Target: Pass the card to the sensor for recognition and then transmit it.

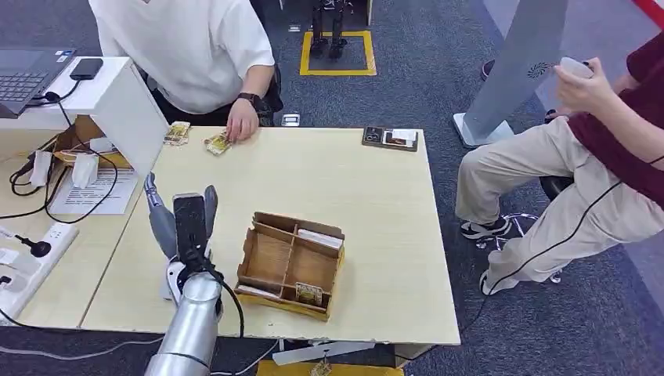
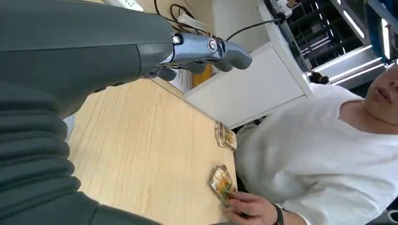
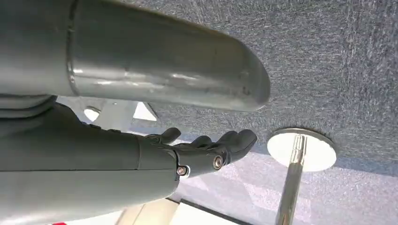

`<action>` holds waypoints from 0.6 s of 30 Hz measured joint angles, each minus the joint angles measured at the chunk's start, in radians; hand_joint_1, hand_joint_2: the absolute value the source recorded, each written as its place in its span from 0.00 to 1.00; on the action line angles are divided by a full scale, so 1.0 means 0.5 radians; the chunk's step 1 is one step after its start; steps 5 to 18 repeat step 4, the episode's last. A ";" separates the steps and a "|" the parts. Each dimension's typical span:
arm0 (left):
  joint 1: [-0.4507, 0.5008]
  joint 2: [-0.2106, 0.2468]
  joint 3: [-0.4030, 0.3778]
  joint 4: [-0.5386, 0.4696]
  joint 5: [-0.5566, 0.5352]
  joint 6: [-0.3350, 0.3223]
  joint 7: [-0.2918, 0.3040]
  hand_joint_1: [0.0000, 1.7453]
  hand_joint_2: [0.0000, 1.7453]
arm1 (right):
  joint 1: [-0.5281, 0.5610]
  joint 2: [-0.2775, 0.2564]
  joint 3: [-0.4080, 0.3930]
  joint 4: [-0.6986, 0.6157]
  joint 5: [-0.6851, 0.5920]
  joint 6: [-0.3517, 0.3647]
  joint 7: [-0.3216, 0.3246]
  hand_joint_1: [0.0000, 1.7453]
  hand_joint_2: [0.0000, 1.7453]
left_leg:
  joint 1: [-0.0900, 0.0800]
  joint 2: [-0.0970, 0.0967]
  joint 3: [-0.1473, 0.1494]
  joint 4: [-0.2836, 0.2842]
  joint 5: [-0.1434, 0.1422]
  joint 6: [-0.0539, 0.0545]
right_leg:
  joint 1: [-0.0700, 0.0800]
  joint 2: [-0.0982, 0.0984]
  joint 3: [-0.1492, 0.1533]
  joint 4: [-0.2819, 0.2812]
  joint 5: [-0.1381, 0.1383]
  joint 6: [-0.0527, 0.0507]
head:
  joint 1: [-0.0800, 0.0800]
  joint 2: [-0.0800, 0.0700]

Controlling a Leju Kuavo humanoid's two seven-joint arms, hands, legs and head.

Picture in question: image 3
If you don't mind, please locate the grey panel stand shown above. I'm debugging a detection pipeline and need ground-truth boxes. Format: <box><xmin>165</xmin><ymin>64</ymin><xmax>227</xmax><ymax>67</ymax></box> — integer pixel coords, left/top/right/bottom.
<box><xmin>57</xmin><ymin>96</ymin><xmax>158</xmax><ymax>132</ymax></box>

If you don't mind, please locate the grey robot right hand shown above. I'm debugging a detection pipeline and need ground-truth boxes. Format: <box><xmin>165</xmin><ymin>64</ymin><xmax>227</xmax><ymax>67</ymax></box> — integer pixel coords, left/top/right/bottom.
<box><xmin>0</xmin><ymin>0</ymin><xmax>271</xmax><ymax>225</ymax></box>

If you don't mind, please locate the chrome stanchion post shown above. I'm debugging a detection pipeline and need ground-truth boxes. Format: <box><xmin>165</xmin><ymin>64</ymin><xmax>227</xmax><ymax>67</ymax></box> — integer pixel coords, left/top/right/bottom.
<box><xmin>266</xmin><ymin>127</ymin><xmax>338</xmax><ymax>225</ymax></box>

